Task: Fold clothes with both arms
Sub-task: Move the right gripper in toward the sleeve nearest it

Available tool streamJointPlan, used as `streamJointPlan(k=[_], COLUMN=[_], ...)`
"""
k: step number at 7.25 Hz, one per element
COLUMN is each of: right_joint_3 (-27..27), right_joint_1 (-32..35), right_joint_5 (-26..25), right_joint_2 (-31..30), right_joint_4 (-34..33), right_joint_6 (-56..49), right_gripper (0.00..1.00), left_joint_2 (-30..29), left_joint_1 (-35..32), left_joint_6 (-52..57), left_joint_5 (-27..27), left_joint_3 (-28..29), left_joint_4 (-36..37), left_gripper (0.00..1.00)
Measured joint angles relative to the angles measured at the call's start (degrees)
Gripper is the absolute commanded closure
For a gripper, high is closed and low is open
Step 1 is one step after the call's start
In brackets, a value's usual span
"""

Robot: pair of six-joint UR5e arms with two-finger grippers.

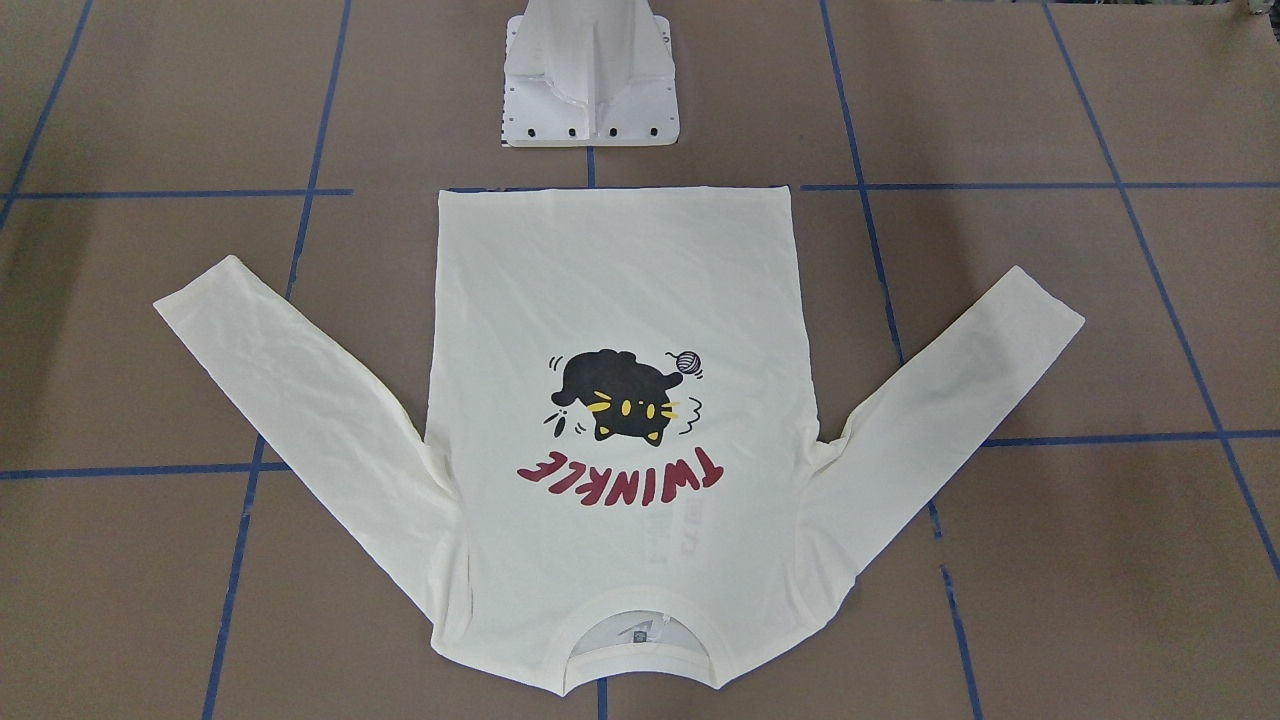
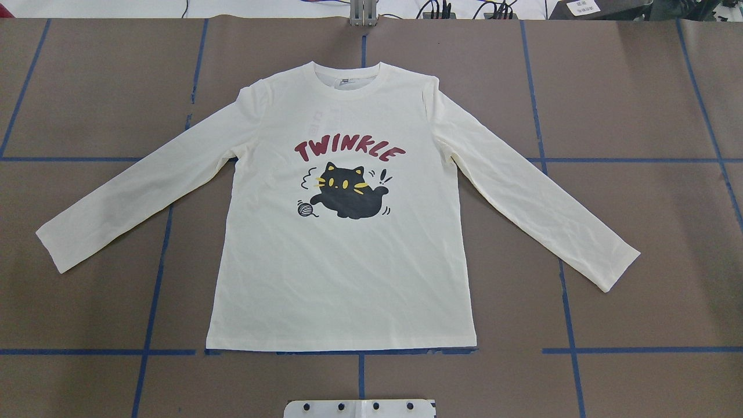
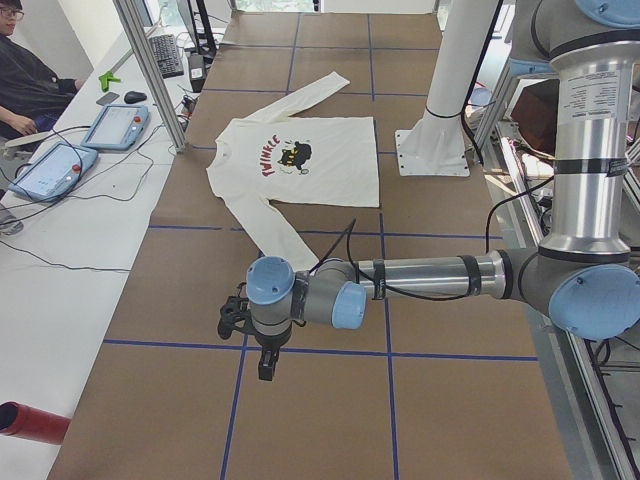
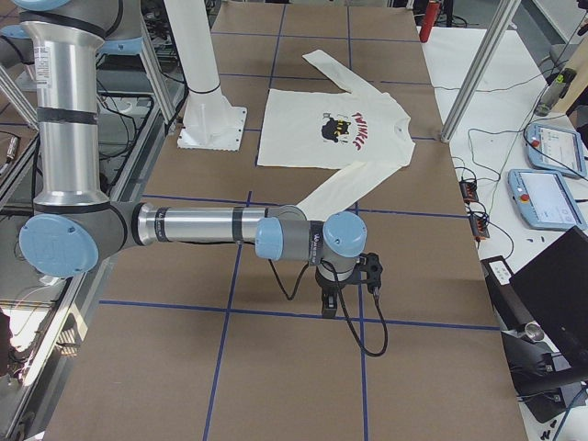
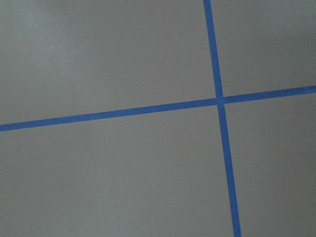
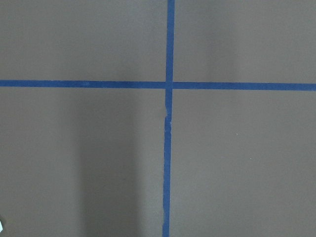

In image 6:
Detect blue tape grid lines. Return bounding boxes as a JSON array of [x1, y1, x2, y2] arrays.
[[0, 0, 316, 237]]

